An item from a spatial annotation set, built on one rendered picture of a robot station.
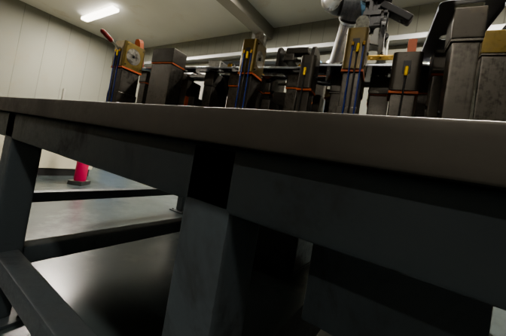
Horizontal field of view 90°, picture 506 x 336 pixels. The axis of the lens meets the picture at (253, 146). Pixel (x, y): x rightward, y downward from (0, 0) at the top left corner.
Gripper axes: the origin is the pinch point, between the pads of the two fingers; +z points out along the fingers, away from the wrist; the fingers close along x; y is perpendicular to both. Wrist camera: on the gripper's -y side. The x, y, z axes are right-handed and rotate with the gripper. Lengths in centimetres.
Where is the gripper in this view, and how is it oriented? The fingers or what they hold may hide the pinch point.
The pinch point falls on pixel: (380, 52)
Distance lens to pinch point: 105.8
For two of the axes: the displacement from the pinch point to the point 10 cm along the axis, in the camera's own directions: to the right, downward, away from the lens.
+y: -8.9, -1.2, 4.4
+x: -4.3, -1.0, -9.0
